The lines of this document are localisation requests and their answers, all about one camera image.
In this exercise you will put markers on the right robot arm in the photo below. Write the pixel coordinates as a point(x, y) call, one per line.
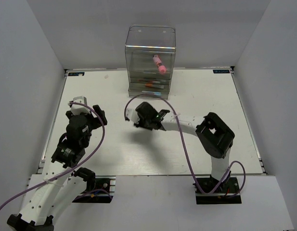
point(215, 136)

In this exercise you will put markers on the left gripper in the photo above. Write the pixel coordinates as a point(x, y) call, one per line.
point(96, 120)

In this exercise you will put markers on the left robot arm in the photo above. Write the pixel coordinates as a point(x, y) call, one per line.
point(64, 178)

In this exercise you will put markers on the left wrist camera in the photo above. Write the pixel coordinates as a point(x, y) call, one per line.
point(77, 106)

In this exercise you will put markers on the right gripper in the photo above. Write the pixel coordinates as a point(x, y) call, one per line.
point(140, 124)

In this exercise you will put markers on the clear acrylic drawer organizer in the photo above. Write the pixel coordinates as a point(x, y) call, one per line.
point(142, 43)

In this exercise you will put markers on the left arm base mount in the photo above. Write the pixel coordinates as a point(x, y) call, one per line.
point(100, 191)

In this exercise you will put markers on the light blue highlighter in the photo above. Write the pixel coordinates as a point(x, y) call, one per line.
point(152, 93)

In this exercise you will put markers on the orange capped highlighter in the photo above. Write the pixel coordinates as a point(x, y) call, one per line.
point(154, 85)

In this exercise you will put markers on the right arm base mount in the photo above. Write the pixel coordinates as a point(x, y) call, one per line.
point(228, 193)

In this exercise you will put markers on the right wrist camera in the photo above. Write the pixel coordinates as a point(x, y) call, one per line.
point(131, 115)

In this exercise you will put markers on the pink capped marker bottle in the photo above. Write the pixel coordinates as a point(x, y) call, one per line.
point(157, 61)

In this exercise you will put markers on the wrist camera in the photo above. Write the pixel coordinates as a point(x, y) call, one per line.
point(77, 106)
point(131, 115)

